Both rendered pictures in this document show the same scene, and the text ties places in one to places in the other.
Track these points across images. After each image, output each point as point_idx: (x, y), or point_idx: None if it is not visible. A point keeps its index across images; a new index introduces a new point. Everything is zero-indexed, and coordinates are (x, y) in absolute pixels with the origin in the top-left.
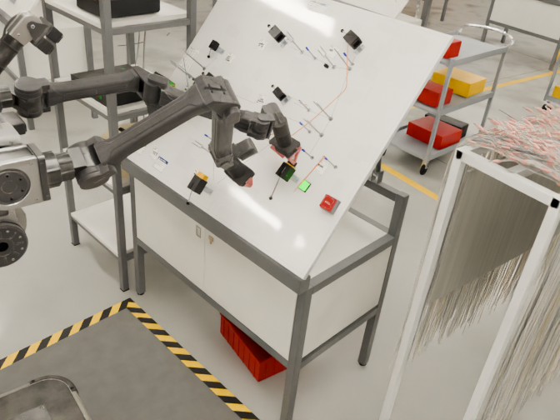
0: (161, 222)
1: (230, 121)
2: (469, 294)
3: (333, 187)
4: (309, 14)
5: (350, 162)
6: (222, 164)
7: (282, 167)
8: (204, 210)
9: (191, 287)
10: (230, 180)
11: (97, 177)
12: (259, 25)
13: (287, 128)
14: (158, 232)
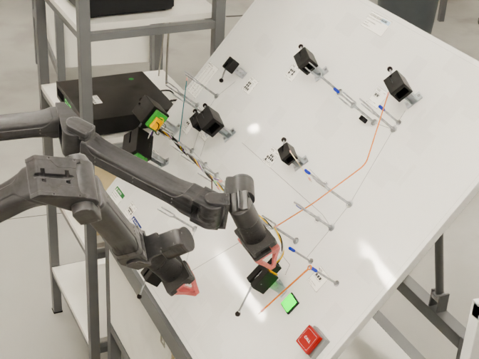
0: (130, 311)
1: (83, 219)
2: None
3: (326, 316)
4: (363, 34)
5: (357, 281)
6: (128, 263)
7: (256, 271)
8: (163, 310)
9: None
10: (204, 272)
11: None
12: (297, 41)
13: (251, 218)
14: (128, 324)
